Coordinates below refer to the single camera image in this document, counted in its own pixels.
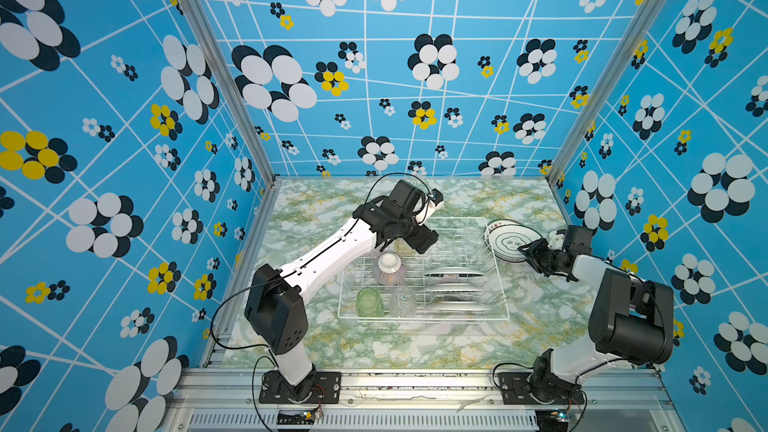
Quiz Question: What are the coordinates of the circuit board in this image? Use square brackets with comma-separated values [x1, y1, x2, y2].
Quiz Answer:
[276, 408, 324, 426]
[536, 410, 569, 432]

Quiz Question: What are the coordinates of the aluminium front rail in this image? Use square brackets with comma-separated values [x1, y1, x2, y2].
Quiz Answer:
[161, 369, 685, 431]

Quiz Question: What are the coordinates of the right circuit board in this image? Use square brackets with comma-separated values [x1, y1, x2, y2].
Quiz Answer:
[536, 410, 569, 432]

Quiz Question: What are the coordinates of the yellow glass cup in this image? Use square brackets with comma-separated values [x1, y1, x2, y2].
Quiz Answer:
[393, 239, 415, 257]

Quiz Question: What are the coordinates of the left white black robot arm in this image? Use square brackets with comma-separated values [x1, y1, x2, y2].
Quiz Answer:
[244, 180, 444, 401]

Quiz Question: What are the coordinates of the clear glass cup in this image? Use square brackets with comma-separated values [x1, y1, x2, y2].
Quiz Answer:
[389, 284, 417, 318]

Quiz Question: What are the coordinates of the green rimmed white plate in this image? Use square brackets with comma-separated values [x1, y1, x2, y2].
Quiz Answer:
[493, 219, 542, 263]

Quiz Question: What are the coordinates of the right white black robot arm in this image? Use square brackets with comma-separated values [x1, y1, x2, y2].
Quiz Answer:
[518, 225, 674, 402]

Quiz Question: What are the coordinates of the orange sunburst plate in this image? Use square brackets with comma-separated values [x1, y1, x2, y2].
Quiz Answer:
[483, 220, 500, 253]

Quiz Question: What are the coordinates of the left circuit board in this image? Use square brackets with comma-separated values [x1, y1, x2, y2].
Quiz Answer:
[276, 408, 324, 426]

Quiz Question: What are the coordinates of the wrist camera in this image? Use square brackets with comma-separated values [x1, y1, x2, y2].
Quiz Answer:
[416, 189, 444, 224]
[548, 229, 567, 250]

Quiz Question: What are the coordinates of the right aluminium frame post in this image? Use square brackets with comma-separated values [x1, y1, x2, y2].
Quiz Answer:
[547, 0, 667, 189]

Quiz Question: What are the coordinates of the dark rimmed white plate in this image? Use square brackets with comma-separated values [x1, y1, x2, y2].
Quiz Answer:
[423, 267, 485, 283]

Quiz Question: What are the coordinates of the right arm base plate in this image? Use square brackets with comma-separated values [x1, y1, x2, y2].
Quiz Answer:
[496, 372, 586, 406]

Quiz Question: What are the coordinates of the white wire dish rack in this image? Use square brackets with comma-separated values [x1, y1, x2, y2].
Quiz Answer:
[338, 217, 509, 323]

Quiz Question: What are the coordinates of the front white plate in rack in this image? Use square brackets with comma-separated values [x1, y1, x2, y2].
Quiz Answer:
[426, 300, 491, 313]

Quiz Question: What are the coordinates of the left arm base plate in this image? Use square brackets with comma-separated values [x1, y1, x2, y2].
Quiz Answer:
[258, 371, 342, 405]

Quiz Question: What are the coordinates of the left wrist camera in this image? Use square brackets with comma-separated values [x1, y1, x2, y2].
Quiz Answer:
[416, 189, 444, 224]

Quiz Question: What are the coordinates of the left aluminium frame post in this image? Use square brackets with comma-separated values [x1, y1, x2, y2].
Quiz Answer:
[180, 0, 275, 190]

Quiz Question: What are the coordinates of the aluminium frame post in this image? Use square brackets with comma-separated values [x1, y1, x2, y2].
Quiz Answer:
[180, 0, 275, 190]
[547, 0, 667, 189]

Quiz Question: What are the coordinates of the green glass cup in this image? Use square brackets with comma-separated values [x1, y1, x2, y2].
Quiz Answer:
[356, 287, 385, 318]

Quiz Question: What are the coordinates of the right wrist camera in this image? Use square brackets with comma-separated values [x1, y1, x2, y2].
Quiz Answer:
[548, 229, 567, 250]

